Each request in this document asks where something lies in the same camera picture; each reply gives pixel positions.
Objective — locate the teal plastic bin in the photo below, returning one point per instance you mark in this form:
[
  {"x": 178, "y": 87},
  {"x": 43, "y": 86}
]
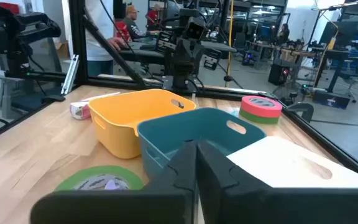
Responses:
[{"x": 172, "y": 133}]

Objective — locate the black computer tower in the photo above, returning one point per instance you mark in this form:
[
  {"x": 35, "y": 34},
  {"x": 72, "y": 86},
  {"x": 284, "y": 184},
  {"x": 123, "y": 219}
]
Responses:
[{"x": 278, "y": 74}]

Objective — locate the narrow green tape roll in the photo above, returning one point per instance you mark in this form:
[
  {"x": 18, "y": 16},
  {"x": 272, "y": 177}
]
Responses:
[{"x": 258, "y": 120}]

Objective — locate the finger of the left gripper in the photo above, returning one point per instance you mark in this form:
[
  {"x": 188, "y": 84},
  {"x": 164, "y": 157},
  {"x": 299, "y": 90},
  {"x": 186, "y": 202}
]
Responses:
[
  {"x": 195, "y": 57},
  {"x": 182, "y": 56}
]

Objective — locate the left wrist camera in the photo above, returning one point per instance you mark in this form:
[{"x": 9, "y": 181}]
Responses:
[{"x": 195, "y": 30}]

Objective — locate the white plastic bin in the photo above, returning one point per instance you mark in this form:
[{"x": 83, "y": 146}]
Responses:
[{"x": 275, "y": 161}]

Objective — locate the cluttered wooden work table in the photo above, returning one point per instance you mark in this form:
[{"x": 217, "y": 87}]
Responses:
[{"x": 284, "y": 51}]

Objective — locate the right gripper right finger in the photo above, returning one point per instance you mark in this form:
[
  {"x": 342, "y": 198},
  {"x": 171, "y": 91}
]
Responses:
[{"x": 244, "y": 205}]

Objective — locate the person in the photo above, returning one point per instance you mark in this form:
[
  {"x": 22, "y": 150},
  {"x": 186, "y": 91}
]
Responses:
[
  {"x": 283, "y": 34},
  {"x": 134, "y": 29},
  {"x": 152, "y": 15},
  {"x": 96, "y": 49}
]

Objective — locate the black aluminium rig frame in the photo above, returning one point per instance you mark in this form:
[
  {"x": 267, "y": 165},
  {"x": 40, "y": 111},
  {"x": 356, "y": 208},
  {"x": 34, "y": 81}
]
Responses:
[{"x": 78, "y": 46}]

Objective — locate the black neighbouring robot arm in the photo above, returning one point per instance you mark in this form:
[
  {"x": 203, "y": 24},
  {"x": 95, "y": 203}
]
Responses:
[{"x": 11, "y": 28}]

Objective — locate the black table clamp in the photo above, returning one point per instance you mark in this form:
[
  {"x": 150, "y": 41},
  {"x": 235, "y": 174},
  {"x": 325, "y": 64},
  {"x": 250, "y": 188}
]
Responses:
[
  {"x": 301, "y": 110},
  {"x": 53, "y": 98}
]

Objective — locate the red fabric bag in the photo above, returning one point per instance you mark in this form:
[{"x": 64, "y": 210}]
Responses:
[{"x": 123, "y": 31}]

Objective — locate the black standing desk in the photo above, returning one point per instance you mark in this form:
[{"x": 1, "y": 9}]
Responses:
[{"x": 334, "y": 56}]

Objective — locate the yellow plastic bin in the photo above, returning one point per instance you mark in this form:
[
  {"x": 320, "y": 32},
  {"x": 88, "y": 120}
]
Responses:
[{"x": 120, "y": 124}]

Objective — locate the wide green tape roll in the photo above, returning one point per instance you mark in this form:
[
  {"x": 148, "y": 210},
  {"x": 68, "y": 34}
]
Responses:
[{"x": 71, "y": 181}]

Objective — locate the dark flat computer case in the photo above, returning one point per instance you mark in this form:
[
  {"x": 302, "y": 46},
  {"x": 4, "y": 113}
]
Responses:
[{"x": 331, "y": 99}]

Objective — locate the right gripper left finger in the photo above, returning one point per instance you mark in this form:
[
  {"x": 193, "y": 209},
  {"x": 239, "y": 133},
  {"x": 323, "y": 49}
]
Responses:
[{"x": 166, "y": 205}]

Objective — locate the silver aluminium bracket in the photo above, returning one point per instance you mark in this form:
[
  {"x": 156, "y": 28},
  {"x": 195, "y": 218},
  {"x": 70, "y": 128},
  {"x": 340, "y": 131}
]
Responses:
[{"x": 70, "y": 74}]

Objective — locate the pink white stapler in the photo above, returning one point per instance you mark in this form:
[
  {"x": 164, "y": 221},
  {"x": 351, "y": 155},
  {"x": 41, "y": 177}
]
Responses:
[{"x": 81, "y": 110}]

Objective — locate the yellow pole with black knob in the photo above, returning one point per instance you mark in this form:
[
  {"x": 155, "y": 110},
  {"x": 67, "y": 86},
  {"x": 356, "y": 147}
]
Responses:
[{"x": 229, "y": 40}]

